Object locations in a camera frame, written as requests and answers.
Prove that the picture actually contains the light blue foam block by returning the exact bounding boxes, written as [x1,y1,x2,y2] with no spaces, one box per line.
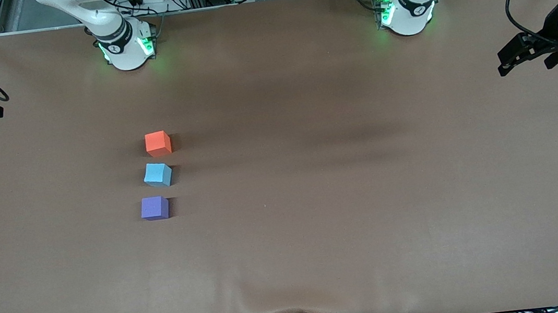
[142,160,175,189]

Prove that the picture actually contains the orange foam block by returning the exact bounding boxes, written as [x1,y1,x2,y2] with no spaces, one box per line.
[144,129,173,159]

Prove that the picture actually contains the purple foam block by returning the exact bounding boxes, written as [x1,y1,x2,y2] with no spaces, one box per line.
[139,195,172,222]

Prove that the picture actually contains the brown table cover sheet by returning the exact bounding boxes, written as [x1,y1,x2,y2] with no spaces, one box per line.
[0,0,558,313]

